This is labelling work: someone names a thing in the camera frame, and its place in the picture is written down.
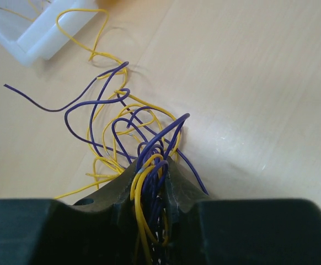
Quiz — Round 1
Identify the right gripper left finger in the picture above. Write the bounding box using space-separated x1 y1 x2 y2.
0 164 137 264

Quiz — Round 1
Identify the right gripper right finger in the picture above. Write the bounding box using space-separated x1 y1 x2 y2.
164 159 321 264

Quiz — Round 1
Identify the wire bundle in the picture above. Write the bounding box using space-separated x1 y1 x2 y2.
3 8 210 265

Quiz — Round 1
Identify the yellow wire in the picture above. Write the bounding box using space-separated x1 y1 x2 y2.
0 0 52 23

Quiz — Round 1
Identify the white plastic bin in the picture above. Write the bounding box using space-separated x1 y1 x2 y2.
0 1 98 66

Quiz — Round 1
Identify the yellow plastic bin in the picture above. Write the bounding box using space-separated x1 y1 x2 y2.
95 0 125 8

